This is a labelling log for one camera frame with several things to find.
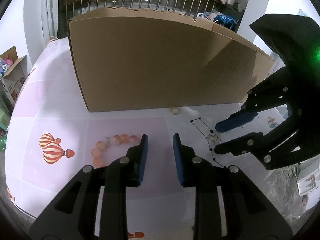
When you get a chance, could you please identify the gold clover earring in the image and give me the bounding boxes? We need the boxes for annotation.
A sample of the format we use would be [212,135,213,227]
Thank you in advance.
[206,134,222,144]

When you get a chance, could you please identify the orange pink bead bracelet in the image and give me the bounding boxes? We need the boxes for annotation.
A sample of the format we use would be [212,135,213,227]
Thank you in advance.
[91,134,139,169]

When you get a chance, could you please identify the pink balloon print tablecloth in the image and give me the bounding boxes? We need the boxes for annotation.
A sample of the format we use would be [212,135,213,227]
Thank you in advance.
[4,37,291,240]

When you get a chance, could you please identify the large brown cardboard box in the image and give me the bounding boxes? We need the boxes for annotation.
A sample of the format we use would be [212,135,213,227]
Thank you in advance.
[68,7,273,112]

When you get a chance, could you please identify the open cardboard box on floor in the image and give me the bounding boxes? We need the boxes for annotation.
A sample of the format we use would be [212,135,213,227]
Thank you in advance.
[1,46,27,106]

